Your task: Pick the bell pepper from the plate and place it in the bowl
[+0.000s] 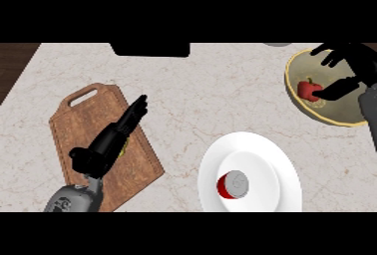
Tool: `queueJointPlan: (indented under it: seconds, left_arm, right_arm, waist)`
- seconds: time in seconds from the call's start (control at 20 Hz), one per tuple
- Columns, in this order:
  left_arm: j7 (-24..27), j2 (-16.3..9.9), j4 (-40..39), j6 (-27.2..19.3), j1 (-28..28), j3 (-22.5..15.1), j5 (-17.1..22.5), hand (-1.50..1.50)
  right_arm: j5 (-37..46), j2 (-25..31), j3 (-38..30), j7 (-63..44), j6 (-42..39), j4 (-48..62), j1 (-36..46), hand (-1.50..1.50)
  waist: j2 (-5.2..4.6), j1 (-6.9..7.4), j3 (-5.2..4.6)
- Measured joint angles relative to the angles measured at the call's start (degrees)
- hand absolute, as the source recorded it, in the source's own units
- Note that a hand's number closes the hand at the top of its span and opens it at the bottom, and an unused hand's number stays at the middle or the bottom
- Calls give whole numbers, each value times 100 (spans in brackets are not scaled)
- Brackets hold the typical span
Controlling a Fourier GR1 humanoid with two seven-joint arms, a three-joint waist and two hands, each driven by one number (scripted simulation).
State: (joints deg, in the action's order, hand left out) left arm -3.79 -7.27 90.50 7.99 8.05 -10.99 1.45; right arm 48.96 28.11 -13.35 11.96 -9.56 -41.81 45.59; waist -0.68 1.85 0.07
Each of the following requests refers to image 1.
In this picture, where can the red can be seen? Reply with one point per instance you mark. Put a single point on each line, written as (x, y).
(236, 184)

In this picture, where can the white bowl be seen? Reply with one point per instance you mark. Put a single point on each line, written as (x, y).
(276, 156)

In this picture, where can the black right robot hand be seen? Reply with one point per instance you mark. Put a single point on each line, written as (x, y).
(364, 63)

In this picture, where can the brown wooden cutting board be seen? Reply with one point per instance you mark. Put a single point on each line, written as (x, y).
(83, 123)

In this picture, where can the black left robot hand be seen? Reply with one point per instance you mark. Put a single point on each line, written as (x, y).
(106, 146)

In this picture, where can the red bell pepper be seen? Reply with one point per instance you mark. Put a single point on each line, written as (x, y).
(307, 89)

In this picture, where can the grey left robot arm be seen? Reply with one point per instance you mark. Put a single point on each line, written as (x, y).
(69, 199)

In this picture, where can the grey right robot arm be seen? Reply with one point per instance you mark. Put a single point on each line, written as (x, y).
(370, 113)

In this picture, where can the grey round object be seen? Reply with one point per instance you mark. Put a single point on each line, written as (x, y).
(279, 44)

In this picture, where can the olive plate with yellow rim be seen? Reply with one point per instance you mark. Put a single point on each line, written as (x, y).
(339, 111)

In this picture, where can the black appliance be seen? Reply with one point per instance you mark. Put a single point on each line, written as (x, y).
(150, 49)

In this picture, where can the yellow-green fruit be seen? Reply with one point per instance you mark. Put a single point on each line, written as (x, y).
(126, 147)

